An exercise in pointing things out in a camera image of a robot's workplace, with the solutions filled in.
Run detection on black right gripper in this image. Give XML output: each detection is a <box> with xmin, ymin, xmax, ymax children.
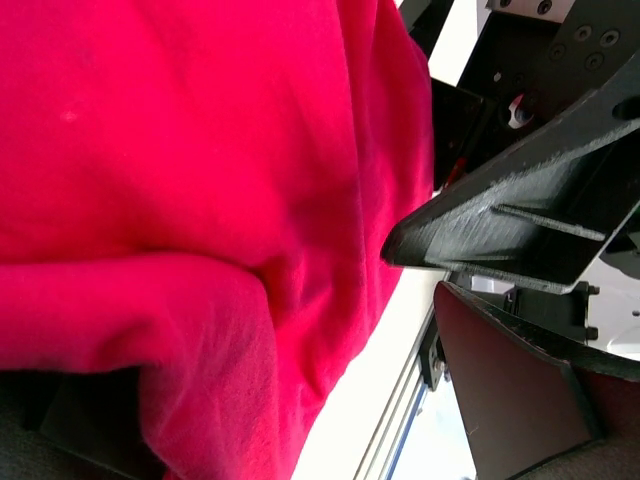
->
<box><xmin>381</xmin><ymin>1</ymin><xmax>639</xmax><ymax>294</ymax></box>

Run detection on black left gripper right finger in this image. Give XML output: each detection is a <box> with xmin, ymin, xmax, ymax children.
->
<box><xmin>434</xmin><ymin>281</ymin><xmax>639</xmax><ymax>479</ymax></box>

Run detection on magenta t shirt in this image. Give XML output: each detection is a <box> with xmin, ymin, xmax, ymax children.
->
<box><xmin>1</xmin><ymin>1</ymin><xmax>433</xmax><ymax>479</ymax></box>

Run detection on aluminium front rail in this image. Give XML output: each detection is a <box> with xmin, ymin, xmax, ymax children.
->
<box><xmin>354</xmin><ymin>308</ymin><xmax>445</xmax><ymax>480</ymax></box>

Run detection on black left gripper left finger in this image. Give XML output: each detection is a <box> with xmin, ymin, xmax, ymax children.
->
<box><xmin>1</xmin><ymin>368</ymin><xmax>165</xmax><ymax>479</ymax></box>

